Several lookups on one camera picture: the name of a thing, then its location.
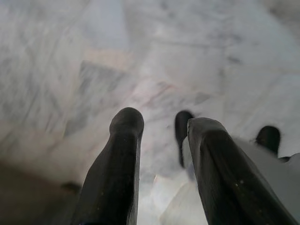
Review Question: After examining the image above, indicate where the black robot right foot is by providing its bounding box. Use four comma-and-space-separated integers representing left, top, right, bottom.
255, 126, 281, 157

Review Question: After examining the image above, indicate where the grey robot left leg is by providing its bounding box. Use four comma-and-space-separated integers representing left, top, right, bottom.
231, 135, 300, 225

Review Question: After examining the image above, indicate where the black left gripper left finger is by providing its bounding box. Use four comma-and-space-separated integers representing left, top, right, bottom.
70, 107, 144, 225

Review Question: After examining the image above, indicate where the black robot left foot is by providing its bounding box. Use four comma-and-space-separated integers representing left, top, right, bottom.
174, 110, 195, 168

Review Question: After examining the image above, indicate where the black robot foot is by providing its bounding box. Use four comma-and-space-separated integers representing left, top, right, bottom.
255, 126, 281, 157
174, 110, 195, 168

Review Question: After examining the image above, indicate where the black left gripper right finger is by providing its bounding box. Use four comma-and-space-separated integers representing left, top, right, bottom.
187, 117, 300, 225

